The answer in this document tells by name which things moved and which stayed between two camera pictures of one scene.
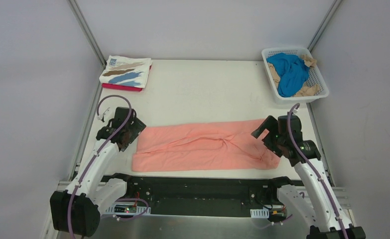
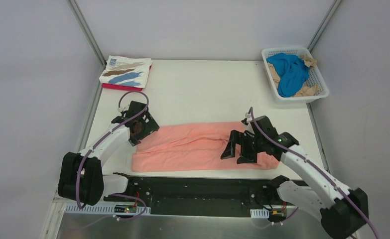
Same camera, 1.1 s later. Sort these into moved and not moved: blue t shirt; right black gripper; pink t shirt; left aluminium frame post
Moved: right black gripper
Not moved: pink t shirt; left aluminium frame post; blue t shirt
